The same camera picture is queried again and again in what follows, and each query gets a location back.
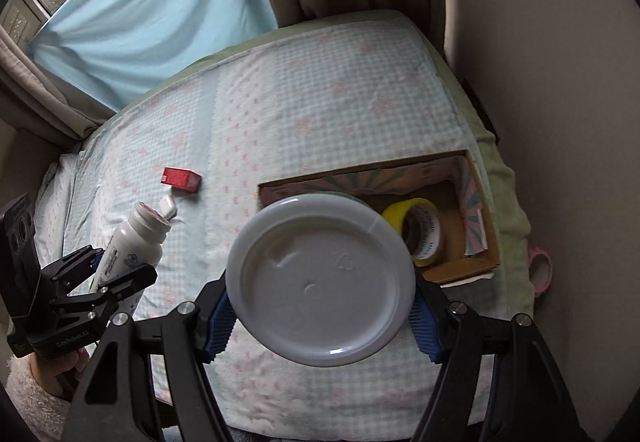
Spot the person's left forearm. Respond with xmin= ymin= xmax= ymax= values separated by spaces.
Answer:
xmin=6 ymin=362 xmax=73 ymax=442

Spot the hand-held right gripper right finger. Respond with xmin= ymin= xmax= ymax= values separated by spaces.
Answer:
xmin=407 ymin=274 xmax=593 ymax=442

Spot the white bottle with green label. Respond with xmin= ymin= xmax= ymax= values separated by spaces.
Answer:
xmin=90 ymin=202 xmax=171 ymax=317

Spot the light blue cloth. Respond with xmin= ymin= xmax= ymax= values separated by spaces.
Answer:
xmin=25 ymin=0 xmax=278 ymax=115

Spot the pink round object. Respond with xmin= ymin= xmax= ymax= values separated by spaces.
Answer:
xmin=527 ymin=246 xmax=554 ymax=297

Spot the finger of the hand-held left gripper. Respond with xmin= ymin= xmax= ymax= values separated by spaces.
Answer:
xmin=52 ymin=264 xmax=159 ymax=320
xmin=41 ymin=246 xmax=106 ymax=290

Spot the red small box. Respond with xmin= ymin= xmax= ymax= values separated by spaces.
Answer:
xmin=161 ymin=167 xmax=202 ymax=193

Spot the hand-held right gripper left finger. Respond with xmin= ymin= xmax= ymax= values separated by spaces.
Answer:
xmin=62 ymin=269 xmax=236 ymax=442

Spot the yellow tape roll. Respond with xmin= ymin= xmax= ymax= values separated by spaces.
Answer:
xmin=382 ymin=198 xmax=443 ymax=267

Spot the person's left hand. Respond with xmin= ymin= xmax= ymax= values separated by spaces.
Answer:
xmin=29 ymin=347 xmax=95 ymax=395

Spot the green jar with white lid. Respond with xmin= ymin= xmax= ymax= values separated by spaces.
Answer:
xmin=225 ymin=191 xmax=417 ymax=368

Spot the patterned cardboard box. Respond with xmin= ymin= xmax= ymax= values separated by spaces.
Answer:
xmin=257 ymin=149 xmax=501 ymax=287

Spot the green mattress cover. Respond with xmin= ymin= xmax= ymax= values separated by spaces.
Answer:
xmin=115 ymin=9 xmax=532 ymax=320

